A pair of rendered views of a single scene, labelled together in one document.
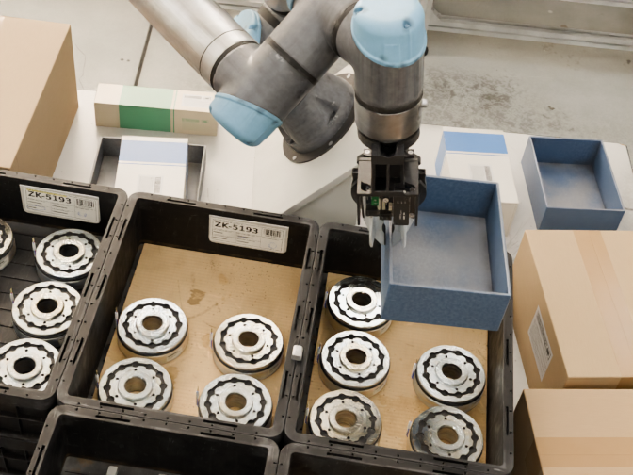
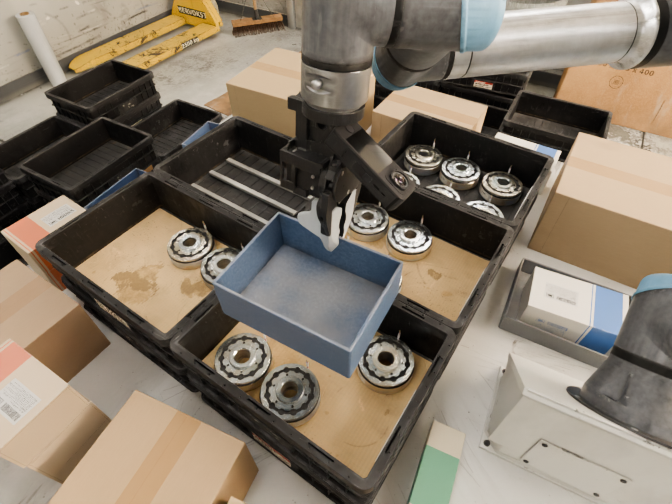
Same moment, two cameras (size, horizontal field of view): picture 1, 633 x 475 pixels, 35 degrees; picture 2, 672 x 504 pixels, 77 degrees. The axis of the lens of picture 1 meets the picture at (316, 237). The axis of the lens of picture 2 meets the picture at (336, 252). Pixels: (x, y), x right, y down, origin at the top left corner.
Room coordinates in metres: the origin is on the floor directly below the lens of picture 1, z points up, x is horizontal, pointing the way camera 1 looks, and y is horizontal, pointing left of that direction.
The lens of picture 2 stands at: (1.12, -0.43, 1.56)
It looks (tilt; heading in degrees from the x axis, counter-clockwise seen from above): 49 degrees down; 122
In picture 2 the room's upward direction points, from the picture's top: straight up
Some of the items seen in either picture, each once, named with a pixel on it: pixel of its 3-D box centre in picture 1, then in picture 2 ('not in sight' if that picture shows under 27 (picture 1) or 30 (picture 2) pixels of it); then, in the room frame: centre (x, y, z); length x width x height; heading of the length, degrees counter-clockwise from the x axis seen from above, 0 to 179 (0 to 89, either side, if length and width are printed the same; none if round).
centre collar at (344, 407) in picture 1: (346, 418); not in sight; (0.79, -0.07, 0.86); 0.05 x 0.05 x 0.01
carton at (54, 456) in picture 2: not in sight; (40, 416); (0.54, -0.48, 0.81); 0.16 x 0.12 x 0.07; 3
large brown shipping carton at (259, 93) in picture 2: not in sight; (304, 104); (0.30, 0.65, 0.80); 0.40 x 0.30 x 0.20; 5
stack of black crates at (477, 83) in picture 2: not in sight; (480, 98); (0.63, 1.83, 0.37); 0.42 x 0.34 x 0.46; 3
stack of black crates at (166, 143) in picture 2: not in sight; (180, 155); (-0.45, 0.62, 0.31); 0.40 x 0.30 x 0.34; 93
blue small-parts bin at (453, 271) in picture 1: (442, 248); (310, 288); (0.91, -0.16, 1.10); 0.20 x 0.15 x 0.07; 3
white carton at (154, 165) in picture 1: (151, 192); (570, 311); (1.29, 0.31, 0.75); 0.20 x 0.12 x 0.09; 7
